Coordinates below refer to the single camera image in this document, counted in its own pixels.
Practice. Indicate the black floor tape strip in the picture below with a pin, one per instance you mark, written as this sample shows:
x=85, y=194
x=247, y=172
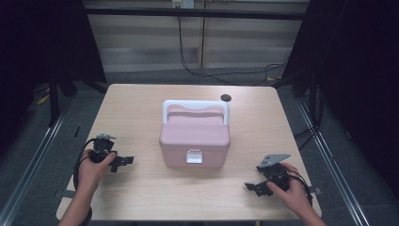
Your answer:
x=76, y=132

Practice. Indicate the person's left hand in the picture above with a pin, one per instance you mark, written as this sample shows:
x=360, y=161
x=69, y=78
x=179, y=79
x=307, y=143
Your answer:
x=91, y=175

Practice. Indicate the metal floor rail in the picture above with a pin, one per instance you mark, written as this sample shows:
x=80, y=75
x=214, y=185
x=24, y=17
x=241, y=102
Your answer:
x=33, y=168
x=329, y=163

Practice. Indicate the person's right hand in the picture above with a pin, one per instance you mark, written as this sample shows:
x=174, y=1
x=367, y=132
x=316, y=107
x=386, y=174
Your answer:
x=295, y=194

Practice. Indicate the black table grommet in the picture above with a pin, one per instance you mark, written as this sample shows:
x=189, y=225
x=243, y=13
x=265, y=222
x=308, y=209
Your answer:
x=226, y=97

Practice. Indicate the white wall socket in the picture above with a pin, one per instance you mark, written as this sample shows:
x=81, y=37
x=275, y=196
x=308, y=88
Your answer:
x=183, y=3

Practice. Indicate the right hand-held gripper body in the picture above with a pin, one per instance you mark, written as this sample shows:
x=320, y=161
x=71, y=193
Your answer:
x=276, y=175

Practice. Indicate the yellow floor tape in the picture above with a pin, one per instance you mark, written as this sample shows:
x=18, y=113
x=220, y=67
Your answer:
x=42, y=100

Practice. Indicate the black metal stand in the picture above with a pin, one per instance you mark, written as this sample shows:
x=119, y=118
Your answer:
x=54, y=100

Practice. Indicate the grey tape piece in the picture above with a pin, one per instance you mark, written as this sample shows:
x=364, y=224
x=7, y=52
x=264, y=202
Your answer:
x=316, y=190
x=68, y=194

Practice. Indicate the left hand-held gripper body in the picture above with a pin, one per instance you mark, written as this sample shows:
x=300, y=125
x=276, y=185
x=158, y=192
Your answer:
x=103, y=147

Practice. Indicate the black curtain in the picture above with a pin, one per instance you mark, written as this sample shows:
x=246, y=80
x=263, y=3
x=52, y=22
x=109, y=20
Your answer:
x=31, y=47
x=360, y=62

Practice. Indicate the pink storage box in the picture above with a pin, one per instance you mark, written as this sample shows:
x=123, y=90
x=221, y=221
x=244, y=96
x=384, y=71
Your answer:
x=194, y=141

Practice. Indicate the black horizontal bar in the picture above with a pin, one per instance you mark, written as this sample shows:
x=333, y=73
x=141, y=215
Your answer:
x=141, y=12

